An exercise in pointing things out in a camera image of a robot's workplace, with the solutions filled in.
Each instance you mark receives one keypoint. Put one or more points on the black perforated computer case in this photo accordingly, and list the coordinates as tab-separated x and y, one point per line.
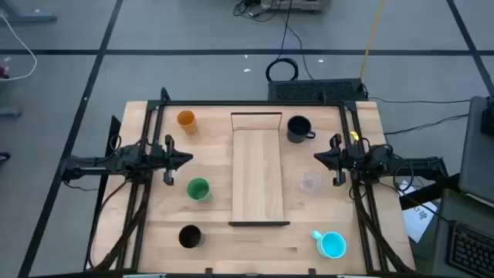
316	90

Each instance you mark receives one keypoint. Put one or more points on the green plastic cup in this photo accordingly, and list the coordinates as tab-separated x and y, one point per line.
198	190

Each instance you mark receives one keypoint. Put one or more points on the cyan plastic mug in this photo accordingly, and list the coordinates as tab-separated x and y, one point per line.
332	245

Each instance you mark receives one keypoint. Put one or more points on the grey power strip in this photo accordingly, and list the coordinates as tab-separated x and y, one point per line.
293	4

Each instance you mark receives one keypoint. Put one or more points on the grey laptop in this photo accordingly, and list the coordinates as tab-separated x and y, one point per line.
476	162

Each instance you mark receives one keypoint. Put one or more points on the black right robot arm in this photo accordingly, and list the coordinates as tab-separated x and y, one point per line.
417	164

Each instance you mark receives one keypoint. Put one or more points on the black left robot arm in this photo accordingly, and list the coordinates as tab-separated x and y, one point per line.
96	164

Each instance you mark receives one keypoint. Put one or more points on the tall black cup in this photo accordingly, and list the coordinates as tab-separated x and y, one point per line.
190	236

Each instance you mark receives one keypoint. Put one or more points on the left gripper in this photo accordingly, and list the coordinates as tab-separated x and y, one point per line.
162	158

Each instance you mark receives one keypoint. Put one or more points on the orange plastic cup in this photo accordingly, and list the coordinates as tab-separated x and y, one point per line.
187	121

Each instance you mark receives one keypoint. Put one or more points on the red and black box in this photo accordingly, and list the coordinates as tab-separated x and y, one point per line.
3	72

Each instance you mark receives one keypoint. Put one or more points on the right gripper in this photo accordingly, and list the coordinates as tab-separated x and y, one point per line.
345	158

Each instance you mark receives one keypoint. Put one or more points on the black aluminium table frame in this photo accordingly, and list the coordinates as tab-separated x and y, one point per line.
251	103

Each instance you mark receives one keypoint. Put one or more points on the black keyboard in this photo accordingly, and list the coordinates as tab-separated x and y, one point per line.
471	251

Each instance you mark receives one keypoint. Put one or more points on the yellow clip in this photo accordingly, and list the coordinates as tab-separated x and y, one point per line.
354	136

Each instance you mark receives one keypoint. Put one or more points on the grey side desk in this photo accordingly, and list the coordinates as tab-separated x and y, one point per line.
442	235

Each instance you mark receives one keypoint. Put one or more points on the dark blue enamel mug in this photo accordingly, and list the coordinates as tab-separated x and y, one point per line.
298	129

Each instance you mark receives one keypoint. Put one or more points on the black metal bar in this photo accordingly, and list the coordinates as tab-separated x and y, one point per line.
428	193

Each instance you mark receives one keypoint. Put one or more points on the white paper sheet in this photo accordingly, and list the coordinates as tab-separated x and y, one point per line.
418	222

